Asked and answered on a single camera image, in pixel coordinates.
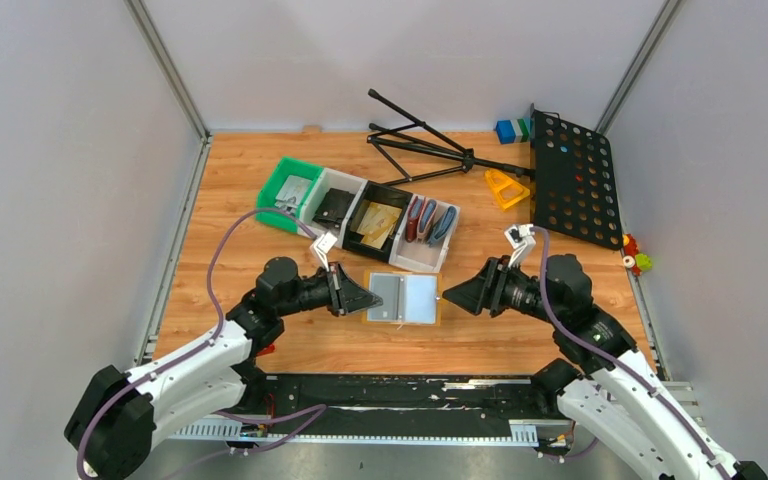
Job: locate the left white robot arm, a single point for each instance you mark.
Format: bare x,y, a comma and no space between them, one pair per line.
122,416

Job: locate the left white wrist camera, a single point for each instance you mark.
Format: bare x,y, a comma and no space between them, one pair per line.
321,246

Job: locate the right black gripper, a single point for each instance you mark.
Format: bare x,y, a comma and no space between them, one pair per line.
497,287

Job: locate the gold cards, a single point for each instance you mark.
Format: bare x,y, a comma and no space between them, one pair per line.
377,222

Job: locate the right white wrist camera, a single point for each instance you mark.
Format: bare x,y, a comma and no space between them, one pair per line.
521,238

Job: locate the pink card holder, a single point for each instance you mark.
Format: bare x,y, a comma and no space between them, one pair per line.
425,220

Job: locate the black cards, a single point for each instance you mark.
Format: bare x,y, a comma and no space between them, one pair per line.
333,209

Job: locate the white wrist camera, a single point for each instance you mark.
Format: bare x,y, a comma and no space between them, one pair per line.
521,238
321,246

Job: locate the white bin with black cards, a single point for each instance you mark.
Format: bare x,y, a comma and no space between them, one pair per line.
336,179

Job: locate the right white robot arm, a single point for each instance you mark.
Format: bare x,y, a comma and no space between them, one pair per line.
602,380

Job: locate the white bin with card holders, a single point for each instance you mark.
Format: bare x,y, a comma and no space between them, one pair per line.
419,256

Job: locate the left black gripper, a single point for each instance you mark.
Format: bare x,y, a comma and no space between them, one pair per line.
339,288

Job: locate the black perforated stand tray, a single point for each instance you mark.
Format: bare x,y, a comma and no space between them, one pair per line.
574,183

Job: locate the blue green toy block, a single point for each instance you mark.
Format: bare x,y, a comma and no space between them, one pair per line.
513,131

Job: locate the black folded music stand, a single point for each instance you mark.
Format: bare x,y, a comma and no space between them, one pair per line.
420,138

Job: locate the black plastic bin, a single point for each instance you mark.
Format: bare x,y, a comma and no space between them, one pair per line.
375,192

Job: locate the green plastic bin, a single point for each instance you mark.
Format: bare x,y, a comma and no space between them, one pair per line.
285,167

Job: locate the yellow leather card holder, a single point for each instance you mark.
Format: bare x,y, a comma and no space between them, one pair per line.
408,298

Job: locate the red green toy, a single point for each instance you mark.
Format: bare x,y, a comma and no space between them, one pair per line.
634,259

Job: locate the silver white cards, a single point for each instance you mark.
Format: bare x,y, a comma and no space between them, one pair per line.
292,193

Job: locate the yellow plastic triangle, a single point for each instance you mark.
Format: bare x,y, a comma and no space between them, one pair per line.
506,191

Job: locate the blue card holder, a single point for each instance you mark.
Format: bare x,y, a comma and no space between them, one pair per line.
441,226

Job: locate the red card holder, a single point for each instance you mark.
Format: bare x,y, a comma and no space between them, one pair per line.
413,216

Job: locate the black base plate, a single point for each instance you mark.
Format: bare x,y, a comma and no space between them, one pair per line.
408,406

